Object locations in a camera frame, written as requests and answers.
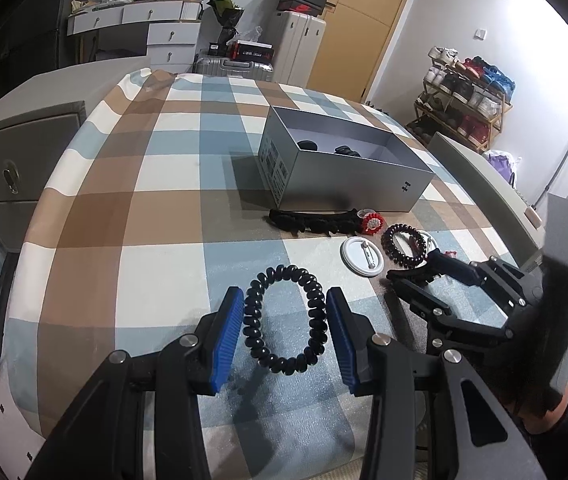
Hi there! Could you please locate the purple bag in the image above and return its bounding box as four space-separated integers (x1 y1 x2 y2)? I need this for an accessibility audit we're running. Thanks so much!
486 149 522 186

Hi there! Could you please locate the black wrapped bouquet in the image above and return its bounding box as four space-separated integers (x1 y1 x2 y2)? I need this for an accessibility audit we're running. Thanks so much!
206 0 245 43

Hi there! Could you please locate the red white beaded hair clip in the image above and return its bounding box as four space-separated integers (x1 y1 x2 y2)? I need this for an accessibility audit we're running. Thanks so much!
361 209 383 236

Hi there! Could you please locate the grey cardboard box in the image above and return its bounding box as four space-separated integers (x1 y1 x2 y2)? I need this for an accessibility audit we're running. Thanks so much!
258 106 436 213

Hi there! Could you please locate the cream suitcase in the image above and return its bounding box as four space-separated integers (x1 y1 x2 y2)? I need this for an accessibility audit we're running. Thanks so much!
276 10 327 86

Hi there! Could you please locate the dark red spiral hair tie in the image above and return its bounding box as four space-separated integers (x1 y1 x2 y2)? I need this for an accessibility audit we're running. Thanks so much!
381 222 428 267

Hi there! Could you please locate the long black hair clip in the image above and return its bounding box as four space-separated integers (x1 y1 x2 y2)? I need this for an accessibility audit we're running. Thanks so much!
269 207 365 238

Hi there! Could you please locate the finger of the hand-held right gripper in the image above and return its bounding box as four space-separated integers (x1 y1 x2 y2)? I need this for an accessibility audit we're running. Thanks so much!
426 250 532 311
386 269 512 356

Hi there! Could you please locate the grey bedside cabinet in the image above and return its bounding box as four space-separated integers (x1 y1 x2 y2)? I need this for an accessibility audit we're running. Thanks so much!
0 57 152 253

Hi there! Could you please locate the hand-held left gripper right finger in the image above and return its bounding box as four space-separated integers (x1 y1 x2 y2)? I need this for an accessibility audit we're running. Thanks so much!
326 287 549 480

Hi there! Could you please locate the black spiral hair tie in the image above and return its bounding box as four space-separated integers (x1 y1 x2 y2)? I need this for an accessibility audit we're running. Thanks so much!
243 265 325 375

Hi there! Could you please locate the black wardrobe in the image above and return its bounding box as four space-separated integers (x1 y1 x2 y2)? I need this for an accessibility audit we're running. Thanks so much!
0 0 90 121

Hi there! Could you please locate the plaid blanket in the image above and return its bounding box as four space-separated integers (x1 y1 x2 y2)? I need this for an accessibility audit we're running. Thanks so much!
4 67 539 480

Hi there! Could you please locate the person's right forearm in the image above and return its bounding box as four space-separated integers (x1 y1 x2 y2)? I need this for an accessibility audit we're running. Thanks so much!
514 382 568 461

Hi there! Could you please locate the wooden shoe rack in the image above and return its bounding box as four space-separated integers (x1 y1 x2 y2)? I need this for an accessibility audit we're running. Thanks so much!
406 47 514 153

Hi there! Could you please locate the black red flat box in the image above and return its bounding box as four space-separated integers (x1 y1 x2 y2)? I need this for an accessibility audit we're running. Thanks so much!
209 40 277 63

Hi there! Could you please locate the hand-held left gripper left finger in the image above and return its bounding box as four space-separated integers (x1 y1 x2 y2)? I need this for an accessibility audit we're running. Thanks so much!
24 287 245 480

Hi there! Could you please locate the wooden door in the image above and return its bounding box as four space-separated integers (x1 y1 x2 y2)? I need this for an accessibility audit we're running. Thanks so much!
309 0 422 103

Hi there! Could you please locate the silver suitcase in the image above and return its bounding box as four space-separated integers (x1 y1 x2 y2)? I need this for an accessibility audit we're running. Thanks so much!
193 57 275 81

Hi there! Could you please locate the small black red hair clip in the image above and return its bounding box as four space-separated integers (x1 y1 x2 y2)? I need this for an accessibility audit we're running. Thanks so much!
428 247 464 276

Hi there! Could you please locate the grey pole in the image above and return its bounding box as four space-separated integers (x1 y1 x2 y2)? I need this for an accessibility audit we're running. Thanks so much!
528 112 568 211

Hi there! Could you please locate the white desk with drawers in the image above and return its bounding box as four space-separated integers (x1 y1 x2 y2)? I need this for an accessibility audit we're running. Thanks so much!
66 0 205 73

